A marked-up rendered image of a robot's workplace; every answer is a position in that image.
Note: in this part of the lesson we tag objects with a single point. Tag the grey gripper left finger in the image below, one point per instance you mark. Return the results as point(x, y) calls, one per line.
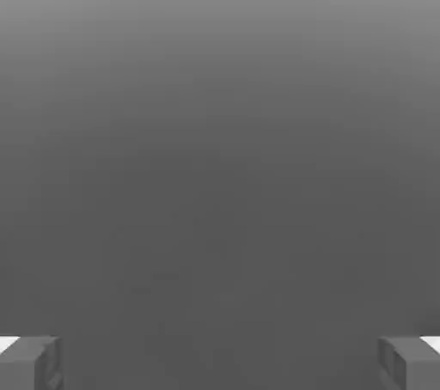
point(24, 366)

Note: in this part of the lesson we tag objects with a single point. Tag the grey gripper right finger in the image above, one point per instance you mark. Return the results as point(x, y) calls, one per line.
point(416, 366)

